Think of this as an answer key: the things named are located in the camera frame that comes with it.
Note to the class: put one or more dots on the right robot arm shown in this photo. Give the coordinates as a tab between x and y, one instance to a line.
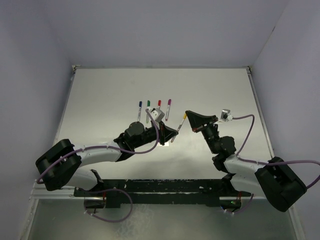
273	180

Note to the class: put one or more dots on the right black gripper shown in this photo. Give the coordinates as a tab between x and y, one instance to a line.
196	121

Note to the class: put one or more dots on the yellow pen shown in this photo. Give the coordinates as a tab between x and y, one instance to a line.
180	125

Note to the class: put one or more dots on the magenta pen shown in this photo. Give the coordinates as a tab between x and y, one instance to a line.
167	112

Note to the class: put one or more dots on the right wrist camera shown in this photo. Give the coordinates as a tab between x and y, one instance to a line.
225	116

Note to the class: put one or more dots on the blue pen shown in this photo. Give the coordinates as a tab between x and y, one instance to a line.
139	113

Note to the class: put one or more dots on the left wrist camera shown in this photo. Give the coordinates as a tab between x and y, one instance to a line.
156	114

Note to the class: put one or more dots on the aluminium rail frame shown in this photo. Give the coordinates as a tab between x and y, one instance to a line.
40	192

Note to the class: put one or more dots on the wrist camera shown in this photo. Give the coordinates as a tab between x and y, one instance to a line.
225	116
156	114

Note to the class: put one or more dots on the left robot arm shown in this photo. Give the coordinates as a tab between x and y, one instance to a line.
62	165

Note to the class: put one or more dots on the green pen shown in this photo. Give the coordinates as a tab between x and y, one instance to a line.
147	116

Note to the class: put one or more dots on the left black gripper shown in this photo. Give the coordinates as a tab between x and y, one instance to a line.
168	132

